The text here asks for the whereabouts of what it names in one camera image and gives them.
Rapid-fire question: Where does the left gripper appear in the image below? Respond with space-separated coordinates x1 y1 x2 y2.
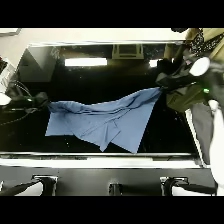
31 91 51 110

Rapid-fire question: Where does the blue T-shirt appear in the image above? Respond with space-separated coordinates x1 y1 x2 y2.
44 87 163 154

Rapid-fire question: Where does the black patterned garment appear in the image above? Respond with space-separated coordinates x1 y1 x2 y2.
189 29 224 58

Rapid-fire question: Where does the yellow garment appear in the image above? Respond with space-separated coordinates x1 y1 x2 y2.
163 28 224 64

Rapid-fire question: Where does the silver frame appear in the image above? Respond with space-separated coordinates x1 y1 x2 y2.
0 40 214 197

